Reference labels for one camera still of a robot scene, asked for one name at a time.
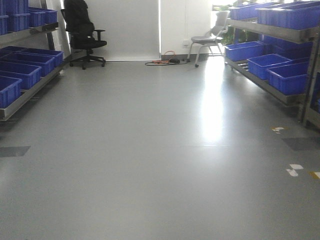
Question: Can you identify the left steel shelf rack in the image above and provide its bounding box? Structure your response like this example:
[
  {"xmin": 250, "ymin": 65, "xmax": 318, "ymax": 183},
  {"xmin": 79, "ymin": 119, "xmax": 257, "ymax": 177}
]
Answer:
[{"xmin": 0, "ymin": 0, "xmax": 66, "ymax": 122}]

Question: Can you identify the blue bin rack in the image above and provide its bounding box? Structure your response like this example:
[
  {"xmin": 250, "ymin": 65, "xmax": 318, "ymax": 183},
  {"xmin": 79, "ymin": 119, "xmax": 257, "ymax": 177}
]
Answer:
[
  {"xmin": 247, "ymin": 53, "xmax": 292, "ymax": 80},
  {"xmin": 224, "ymin": 41, "xmax": 265, "ymax": 62},
  {"xmin": 267, "ymin": 62, "xmax": 309, "ymax": 96},
  {"xmin": 0, "ymin": 61, "xmax": 42, "ymax": 90},
  {"xmin": 0, "ymin": 51, "xmax": 56, "ymax": 77},
  {"xmin": 0, "ymin": 76, "xmax": 22, "ymax": 109}
]

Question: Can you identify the potted green plant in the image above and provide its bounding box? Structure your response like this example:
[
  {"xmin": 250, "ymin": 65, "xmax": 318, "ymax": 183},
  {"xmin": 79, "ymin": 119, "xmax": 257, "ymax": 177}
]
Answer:
[{"xmin": 210, "ymin": 0, "xmax": 251, "ymax": 45}]

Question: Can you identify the right steel shelf rack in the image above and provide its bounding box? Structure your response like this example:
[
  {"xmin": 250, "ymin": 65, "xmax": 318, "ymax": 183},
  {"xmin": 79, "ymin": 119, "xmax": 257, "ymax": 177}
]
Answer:
[{"xmin": 224, "ymin": 18, "xmax": 320, "ymax": 128}]

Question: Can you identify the steel shelf rack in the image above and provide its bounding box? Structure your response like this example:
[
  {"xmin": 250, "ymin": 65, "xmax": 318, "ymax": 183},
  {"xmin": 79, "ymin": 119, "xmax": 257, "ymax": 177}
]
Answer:
[
  {"xmin": 224, "ymin": 18, "xmax": 320, "ymax": 128},
  {"xmin": 0, "ymin": 0, "xmax": 66, "ymax": 122}
]

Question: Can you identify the blue bin left rack nearest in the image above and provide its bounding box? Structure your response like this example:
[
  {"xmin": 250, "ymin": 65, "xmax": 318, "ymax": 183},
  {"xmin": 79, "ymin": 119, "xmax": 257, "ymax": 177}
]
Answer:
[{"xmin": 0, "ymin": 76, "xmax": 22, "ymax": 109}]

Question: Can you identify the grey white chair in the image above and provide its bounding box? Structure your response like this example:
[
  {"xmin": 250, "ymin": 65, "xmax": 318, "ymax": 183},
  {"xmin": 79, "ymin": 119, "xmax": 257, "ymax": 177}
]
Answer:
[{"xmin": 186, "ymin": 10, "xmax": 230, "ymax": 68}]

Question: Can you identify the blue bin right upper shelf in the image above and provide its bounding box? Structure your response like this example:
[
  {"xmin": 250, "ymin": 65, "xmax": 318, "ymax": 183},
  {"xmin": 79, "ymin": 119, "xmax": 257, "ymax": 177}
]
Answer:
[{"xmin": 257, "ymin": 1, "xmax": 320, "ymax": 30}]

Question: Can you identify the blue bin right rack nearest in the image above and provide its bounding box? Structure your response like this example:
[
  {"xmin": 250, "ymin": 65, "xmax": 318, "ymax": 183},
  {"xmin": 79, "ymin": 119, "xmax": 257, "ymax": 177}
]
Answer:
[{"xmin": 267, "ymin": 62, "xmax": 309, "ymax": 96}]

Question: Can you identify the black office chair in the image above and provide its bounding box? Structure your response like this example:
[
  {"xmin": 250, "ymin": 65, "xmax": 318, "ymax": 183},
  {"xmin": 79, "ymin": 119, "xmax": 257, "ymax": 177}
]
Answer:
[{"xmin": 61, "ymin": 0, "xmax": 107, "ymax": 70}]

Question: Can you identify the orange cable on floor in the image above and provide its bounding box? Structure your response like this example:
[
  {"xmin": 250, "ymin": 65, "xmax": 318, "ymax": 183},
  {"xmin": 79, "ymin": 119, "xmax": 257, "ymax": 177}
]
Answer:
[{"xmin": 144, "ymin": 50, "xmax": 189, "ymax": 67}]

